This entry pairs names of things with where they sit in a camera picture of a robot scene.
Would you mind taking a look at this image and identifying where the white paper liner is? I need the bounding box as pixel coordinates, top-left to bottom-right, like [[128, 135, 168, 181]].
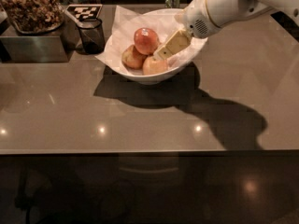
[[95, 4, 200, 77]]

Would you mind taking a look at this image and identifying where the black white marker tag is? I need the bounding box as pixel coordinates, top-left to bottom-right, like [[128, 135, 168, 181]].
[[66, 4, 102, 21]]

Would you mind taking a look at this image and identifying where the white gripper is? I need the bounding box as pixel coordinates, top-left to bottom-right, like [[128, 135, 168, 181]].
[[153, 0, 221, 60]]

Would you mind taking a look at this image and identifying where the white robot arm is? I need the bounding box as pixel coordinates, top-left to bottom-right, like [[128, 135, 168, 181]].
[[154, 0, 299, 60]]

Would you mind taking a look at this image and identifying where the red apple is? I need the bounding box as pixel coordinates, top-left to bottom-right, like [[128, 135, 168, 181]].
[[121, 45, 147, 69], [134, 28, 160, 55]]

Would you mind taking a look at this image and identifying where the black mesh cup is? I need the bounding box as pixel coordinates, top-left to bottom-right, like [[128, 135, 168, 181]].
[[78, 19, 106, 54]]

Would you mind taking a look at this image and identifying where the front yellow-red apple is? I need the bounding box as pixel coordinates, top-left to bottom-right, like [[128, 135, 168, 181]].
[[142, 56, 168, 76]]

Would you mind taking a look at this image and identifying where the left red apple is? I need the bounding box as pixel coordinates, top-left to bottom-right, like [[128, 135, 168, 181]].
[[121, 45, 147, 69]]

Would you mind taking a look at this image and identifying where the stainless steel box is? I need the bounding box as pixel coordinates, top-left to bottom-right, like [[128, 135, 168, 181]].
[[0, 12, 79, 63]]

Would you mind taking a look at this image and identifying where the top red apple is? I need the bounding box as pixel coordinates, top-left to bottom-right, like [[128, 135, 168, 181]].
[[134, 28, 160, 55]]

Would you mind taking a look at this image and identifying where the white ceramic bowl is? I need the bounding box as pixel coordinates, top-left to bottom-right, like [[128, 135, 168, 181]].
[[104, 8, 209, 86]]

